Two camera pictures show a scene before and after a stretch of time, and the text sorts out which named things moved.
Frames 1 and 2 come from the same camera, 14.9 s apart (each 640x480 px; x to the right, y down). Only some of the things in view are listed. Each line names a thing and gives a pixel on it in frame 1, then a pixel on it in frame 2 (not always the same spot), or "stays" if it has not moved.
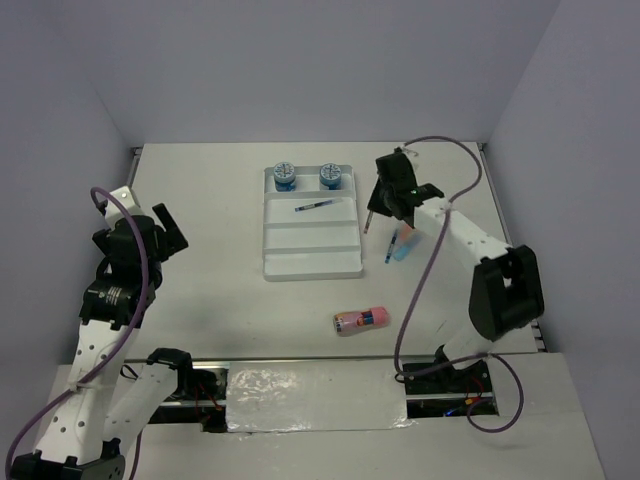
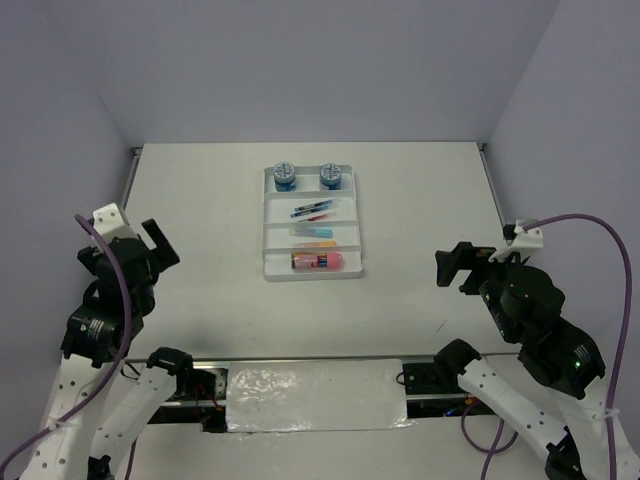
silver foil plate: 315,395 stays
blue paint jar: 285,176 stays
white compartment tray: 310,233 stays
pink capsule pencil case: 347,323 -> 316,261
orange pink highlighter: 405,231 -> 316,244
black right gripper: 375,204 -> 463,254
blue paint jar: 331,176 stays
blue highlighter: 401,250 -> 311,232
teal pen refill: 392,243 -> 309,211
